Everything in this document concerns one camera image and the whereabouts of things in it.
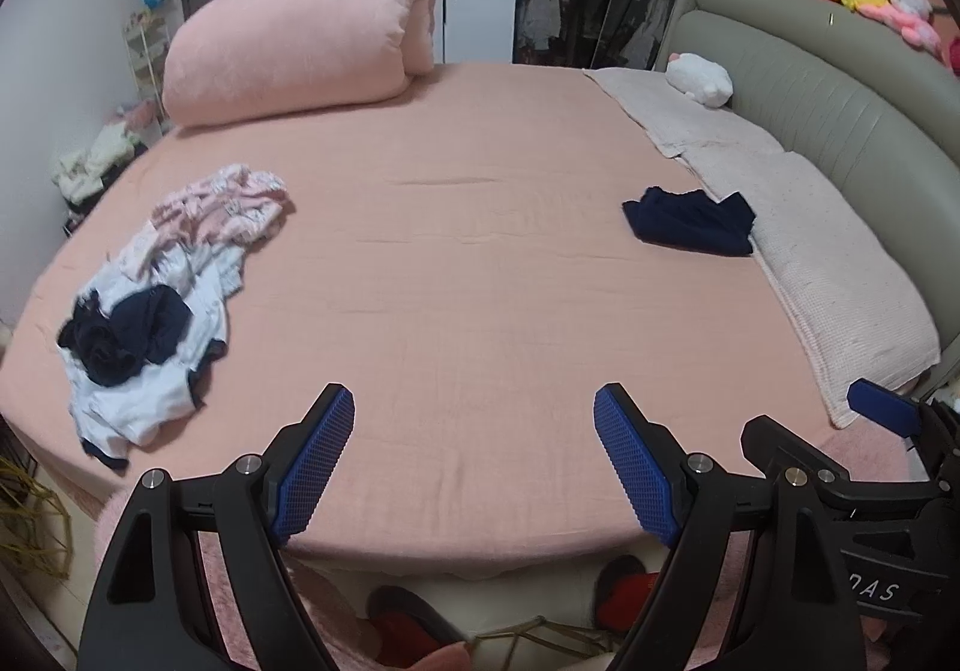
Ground heap of light clothes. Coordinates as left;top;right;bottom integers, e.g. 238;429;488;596
49;103;163;233

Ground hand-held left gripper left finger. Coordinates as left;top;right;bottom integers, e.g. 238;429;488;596
75;382;356;671

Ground grey padded headboard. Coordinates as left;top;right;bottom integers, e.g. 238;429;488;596
651;0;960;410

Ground pink bed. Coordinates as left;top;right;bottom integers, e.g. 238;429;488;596
0;60;942;586

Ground red slipper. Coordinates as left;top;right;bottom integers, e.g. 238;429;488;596
595;554;662;632
364;584;470;670

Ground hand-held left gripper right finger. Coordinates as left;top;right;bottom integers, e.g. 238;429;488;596
592;382;865;671

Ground gold wire basket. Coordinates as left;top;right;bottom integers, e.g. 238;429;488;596
0;452;74;583

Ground folded navy garment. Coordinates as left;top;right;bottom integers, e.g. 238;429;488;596
621;186;757;259

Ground white shelf rack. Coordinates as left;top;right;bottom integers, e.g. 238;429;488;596
122;13;171;134

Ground rolled pink blanket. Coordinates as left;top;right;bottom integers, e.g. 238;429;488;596
160;0;438;130

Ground pink fluffy rug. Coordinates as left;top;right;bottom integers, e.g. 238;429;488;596
88;431;931;671

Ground white shirt with navy trim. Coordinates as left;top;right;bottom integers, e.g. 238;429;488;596
66;221;250;471

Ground white plush toy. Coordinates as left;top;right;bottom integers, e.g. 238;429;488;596
665;51;735;110

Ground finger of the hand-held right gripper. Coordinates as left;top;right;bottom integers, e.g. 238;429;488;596
847;378;947;464
741;416;938;518

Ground navy pants with white stripes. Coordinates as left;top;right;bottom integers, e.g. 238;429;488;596
58;287;193;389

